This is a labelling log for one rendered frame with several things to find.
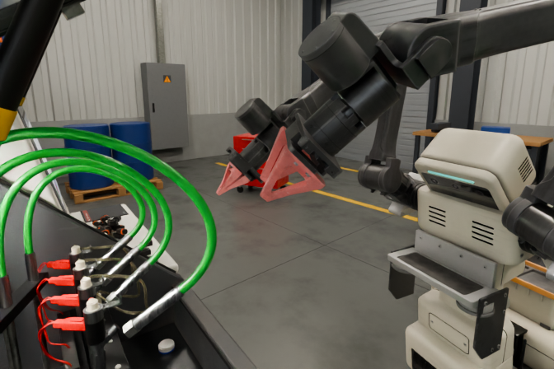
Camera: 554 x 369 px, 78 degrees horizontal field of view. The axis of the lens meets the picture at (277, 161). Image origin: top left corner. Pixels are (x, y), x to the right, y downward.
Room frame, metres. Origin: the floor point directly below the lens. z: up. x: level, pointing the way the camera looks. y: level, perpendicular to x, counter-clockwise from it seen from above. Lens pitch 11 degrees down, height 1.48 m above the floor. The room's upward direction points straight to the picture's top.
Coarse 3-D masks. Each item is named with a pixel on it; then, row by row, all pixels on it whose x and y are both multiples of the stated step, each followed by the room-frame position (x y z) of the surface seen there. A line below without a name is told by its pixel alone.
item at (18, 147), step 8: (16, 120) 0.74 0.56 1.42; (16, 128) 0.73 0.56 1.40; (8, 144) 0.72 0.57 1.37; (16, 144) 0.73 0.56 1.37; (24, 144) 0.74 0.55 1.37; (0, 152) 0.71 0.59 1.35; (8, 152) 0.72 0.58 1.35; (16, 152) 0.73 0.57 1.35; (24, 152) 0.74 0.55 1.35; (0, 160) 0.71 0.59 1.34; (16, 168) 0.73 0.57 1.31; (24, 168) 0.73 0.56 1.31; (8, 176) 0.72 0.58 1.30; (16, 176) 0.73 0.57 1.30; (40, 176) 0.75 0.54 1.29; (32, 184) 0.74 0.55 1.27; (48, 184) 0.78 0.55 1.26; (48, 192) 0.76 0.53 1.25; (48, 200) 0.75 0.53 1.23; (56, 200) 0.80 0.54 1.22
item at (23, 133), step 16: (32, 128) 0.41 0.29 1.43; (48, 128) 0.41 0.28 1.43; (64, 128) 0.42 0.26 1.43; (0, 144) 0.40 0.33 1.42; (112, 144) 0.43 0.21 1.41; (128, 144) 0.43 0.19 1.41; (144, 160) 0.44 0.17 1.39; (160, 160) 0.44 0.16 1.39; (176, 176) 0.44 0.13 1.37; (192, 192) 0.45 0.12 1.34; (208, 208) 0.46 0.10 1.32; (208, 224) 0.45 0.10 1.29; (208, 240) 0.46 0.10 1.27; (208, 256) 0.45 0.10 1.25
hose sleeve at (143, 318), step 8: (176, 288) 0.44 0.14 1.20; (168, 296) 0.44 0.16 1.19; (176, 296) 0.44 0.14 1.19; (160, 304) 0.44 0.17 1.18; (168, 304) 0.44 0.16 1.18; (144, 312) 0.43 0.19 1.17; (152, 312) 0.43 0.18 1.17; (160, 312) 0.44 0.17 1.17; (136, 320) 0.43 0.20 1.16; (144, 320) 0.43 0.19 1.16; (136, 328) 0.43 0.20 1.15
